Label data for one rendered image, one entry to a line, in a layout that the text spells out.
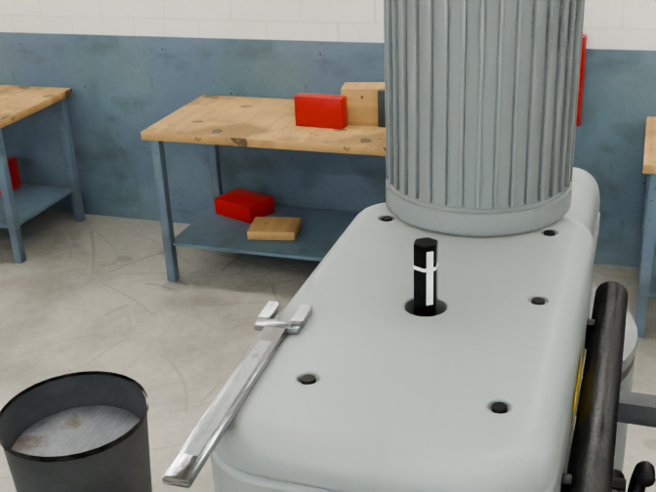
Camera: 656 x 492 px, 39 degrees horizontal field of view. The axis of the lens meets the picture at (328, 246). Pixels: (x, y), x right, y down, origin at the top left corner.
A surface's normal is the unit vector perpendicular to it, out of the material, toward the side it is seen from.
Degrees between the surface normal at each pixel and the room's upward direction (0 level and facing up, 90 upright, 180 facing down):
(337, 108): 90
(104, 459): 94
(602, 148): 90
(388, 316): 0
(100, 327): 0
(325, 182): 90
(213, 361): 0
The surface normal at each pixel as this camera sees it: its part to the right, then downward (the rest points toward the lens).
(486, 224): -0.07, 0.41
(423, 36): -0.69, 0.32
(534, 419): 0.11, -0.89
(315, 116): -0.36, 0.40
